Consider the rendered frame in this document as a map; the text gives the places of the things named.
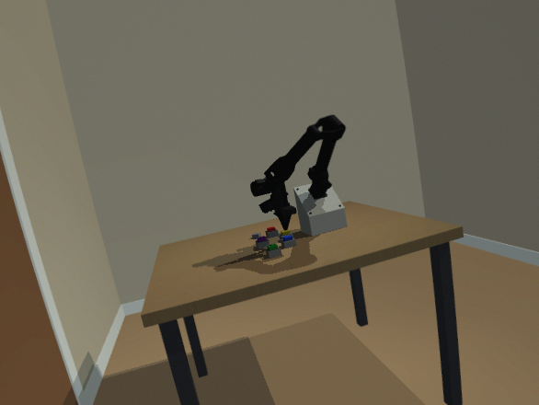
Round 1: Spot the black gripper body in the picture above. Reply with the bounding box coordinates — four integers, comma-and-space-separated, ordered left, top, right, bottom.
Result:
270, 190, 297, 216

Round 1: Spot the blue button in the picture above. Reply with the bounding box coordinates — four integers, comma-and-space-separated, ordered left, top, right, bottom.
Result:
281, 235, 296, 249

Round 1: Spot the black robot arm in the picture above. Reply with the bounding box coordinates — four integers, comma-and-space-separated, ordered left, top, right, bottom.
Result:
250, 115, 346, 214

